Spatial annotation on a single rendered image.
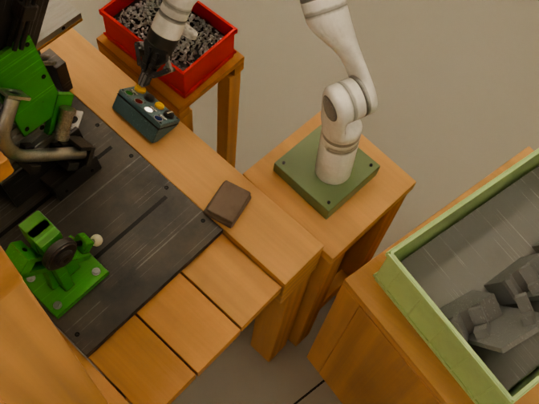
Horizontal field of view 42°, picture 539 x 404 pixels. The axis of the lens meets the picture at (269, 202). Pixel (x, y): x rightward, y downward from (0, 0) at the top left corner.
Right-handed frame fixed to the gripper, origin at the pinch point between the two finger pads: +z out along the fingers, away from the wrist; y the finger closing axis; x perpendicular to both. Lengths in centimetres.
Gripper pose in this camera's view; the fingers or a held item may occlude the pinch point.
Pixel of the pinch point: (144, 79)
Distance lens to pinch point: 183.9
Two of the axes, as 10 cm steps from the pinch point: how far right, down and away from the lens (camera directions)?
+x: 5.1, -2.7, 8.2
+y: 7.3, 6.3, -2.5
